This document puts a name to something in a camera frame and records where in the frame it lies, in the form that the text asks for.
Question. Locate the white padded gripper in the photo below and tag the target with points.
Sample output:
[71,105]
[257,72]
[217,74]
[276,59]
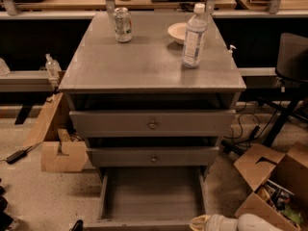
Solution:
[216,223]

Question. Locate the grey bottom drawer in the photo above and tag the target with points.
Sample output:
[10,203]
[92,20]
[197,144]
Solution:
[150,199]

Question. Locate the grey drawer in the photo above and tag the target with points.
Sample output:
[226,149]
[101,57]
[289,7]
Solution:
[150,199]
[101,124]
[152,156]

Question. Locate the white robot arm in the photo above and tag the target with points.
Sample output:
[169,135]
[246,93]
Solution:
[245,222]

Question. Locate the grey top drawer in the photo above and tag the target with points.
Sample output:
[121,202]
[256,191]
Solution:
[101,124]

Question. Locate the grey middle drawer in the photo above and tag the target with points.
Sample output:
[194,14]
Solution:
[152,156]

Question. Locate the grey three-drawer cabinet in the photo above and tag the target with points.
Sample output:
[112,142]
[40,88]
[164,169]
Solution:
[146,74]

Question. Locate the open cardboard box right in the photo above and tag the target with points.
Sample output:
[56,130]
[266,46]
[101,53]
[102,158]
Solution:
[279,184]

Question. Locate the black object bottom edge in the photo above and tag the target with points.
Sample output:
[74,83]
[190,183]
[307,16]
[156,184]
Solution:
[78,226]

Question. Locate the cardboard box left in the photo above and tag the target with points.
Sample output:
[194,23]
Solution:
[60,151]

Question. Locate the white pump dispenser bottle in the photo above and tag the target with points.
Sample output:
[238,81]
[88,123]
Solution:
[232,49]

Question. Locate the black office chair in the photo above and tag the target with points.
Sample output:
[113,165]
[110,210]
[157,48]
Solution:
[292,66]

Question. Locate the white ceramic bowl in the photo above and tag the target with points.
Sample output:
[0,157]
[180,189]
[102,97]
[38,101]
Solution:
[177,32]

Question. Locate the clear plastic water bottle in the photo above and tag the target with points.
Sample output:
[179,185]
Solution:
[194,37]

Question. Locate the black power adapter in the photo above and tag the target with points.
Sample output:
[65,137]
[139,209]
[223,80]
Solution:
[16,156]

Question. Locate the silver soda can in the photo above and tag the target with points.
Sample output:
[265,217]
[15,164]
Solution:
[123,24]

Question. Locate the small plastic bottle left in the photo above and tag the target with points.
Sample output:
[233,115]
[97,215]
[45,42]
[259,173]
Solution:
[52,66]

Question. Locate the grey metal bench left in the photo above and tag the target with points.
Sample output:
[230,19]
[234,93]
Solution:
[27,89]

